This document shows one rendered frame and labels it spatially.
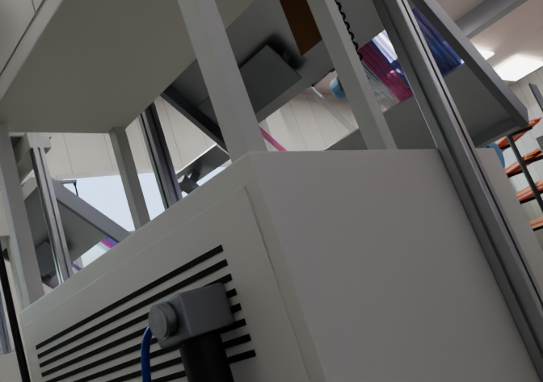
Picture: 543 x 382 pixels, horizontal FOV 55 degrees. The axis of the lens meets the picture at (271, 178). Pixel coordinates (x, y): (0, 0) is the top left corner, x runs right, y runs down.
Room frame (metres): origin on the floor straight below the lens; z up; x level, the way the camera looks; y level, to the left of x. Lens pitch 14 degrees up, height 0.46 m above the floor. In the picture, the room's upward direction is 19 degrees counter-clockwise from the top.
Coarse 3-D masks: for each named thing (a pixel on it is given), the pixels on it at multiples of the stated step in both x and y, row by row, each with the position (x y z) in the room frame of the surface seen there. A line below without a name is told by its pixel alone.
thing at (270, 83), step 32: (256, 0) 1.07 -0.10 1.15; (352, 0) 1.03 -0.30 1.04; (256, 32) 1.14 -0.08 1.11; (288, 32) 1.13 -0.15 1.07; (352, 32) 1.10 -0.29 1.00; (192, 64) 1.25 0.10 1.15; (256, 64) 1.18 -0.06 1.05; (288, 64) 1.20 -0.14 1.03; (320, 64) 1.19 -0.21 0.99; (192, 96) 1.34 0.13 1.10; (256, 96) 1.26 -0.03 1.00; (288, 96) 1.28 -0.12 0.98
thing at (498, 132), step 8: (512, 120) 1.21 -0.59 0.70; (496, 128) 1.24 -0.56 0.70; (504, 128) 1.22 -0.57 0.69; (512, 128) 1.20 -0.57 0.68; (520, 128) 1.20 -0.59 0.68; (480, 136) 1.27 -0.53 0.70; (488, 136) 1.25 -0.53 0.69; (496, 136) 1.23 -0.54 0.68; (480, 144) 1.26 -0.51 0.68; (488, 144) 1.25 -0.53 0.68
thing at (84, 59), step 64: (0, 0) 0.81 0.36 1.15; (64, 0) 0.67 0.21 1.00; (128, 0) 0.72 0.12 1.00; (192, 0) 0.51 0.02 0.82; (320, 0) 0.72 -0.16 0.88; (0, 64) 0.85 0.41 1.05; (64, 64) 0.83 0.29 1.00; (128, 64) 0.90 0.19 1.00; (0, 128) 0.95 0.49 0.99; (64, 128) 1.07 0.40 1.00; (256, 128) 0.53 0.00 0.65; (384, 128) 0.72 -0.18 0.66; (128, 192) 1.15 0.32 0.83; (0, 256) 0.85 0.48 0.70; (192, 256) 0.58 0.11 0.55; (256, 256) 0.52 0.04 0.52; (64, 320) 0.83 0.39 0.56; (128, 320) 0.70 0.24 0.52; (192, 320) 0.51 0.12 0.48; (256, 320) 0.54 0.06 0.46
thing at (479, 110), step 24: (456, 72) 1.14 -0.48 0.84; (456, 96) 1.20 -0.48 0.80; (480, 96) 1.18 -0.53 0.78; (408, 120) 1.28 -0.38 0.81; (480, 120) 1.24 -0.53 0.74; (504, 120) 1.23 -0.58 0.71; (336, 144) 1.39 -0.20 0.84; (360, 144) 1.38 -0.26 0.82; (408, 144) 1.35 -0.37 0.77; (432, 144) 1.33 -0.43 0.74
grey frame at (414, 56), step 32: (384, 0) 0.80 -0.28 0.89; (416, 32) 0.79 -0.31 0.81; (416, 64) 0.78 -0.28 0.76; (416, 96) 0.80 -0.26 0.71; (448, 96) 0.80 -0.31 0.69; (160, 128) 1.29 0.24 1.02; (448, 128) 0.78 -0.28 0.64; (160, 160) 1.27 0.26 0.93; (448, 160) 0.79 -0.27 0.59; (480, 160) 0.80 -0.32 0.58; (160, 192) 1.29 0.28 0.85; (480, 192) 0.78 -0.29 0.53; (480, 224) 0.79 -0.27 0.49; (512, 256) 0.78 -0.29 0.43; (512, 288) 0.79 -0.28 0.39
